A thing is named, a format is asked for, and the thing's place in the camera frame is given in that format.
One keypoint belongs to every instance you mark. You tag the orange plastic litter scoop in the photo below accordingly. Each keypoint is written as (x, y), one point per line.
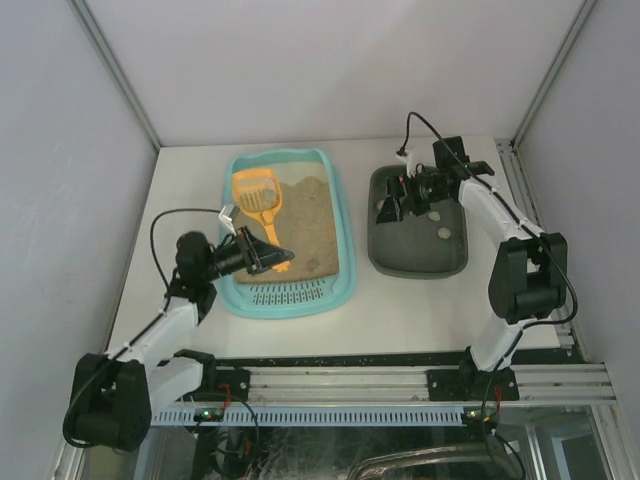
(247, 191)

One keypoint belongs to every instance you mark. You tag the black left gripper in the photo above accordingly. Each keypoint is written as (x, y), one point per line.
(251, 251)

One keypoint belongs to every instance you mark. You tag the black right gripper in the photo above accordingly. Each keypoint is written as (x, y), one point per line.
(401, 195)

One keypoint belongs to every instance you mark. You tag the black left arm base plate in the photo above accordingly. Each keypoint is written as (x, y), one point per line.
(220, 384)

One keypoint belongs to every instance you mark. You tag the teal plastic litter box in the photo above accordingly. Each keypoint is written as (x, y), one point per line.
(290, 299)

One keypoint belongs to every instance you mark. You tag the blue slotted cable duct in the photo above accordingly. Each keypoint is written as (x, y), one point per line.
(353, 416)

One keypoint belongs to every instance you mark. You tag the dark grey plastic bin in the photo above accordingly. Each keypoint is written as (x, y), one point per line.
(412, 248)

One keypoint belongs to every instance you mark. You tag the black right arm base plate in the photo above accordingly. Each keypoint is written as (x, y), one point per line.
(454, 385)

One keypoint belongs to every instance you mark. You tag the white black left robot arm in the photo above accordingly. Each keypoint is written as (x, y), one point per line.
(115, 394)

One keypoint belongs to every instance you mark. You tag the aluminium mounting rail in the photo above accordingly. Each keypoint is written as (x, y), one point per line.
(538, 385)

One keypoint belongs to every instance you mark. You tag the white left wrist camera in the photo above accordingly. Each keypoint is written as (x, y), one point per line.
(227, 216)

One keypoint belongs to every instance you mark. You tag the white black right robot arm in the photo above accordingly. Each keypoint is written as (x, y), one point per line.
(529, 276)

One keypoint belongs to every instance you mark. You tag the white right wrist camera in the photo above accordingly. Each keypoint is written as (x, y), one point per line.
(411, 160)

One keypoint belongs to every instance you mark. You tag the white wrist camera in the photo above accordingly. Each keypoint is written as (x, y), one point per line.
(411, 160)
(227, 216)

